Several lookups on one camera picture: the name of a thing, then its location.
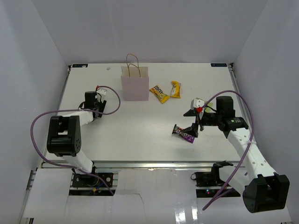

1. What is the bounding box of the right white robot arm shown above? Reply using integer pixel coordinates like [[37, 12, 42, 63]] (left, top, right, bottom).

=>
[[182, 96, 290, 213]]

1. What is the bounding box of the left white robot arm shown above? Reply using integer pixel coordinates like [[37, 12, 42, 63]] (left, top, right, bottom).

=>
[[47, 88, 107, 186]]

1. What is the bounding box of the pink paper bag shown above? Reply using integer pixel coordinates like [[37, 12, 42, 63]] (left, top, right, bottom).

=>
[[121, 53, 150, 101]]

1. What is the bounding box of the green snack packet upper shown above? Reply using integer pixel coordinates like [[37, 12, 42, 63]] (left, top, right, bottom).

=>
[[196, 98, 213, 112]]

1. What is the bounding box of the purple M&M packet right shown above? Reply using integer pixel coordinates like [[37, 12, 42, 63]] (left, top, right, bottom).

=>
[[172, 124, 195, 143]]

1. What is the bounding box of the yellow snack bar wrapper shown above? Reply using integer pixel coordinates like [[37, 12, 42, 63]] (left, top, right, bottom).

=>
[[170, 80, 181, 98]]

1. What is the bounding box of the yellow M&M packet centre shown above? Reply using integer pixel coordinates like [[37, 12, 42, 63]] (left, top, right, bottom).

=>
[[149, 85, 170, 104]]

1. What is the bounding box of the blue label left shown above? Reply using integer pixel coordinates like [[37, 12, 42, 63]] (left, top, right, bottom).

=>
[[72, 63, 88, 68]]

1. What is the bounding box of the blue label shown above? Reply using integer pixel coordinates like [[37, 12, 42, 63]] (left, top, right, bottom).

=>
[[72, 63, 88, 68], [211, 63, 227, 67]]

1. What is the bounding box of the blue label right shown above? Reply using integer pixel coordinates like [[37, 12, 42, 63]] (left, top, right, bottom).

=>
[[211, 63, 227, 67]]

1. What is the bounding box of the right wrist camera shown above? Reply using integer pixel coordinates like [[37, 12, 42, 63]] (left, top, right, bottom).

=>
[[191, 98, 205, 114]]

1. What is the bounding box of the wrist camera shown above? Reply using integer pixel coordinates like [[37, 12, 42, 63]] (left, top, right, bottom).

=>
[[96, 86, 107, 96], [191, 98, 205, 114]]

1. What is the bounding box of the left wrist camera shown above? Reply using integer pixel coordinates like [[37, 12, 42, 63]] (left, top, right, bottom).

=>
[[96, 86, 107, 96]]

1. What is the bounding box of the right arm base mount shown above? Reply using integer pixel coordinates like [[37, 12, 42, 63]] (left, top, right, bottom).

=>
[[190, 161, 233, 198]]

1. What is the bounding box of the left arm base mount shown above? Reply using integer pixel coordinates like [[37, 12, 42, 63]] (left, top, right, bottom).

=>
[[69, 167, 115, 196]]

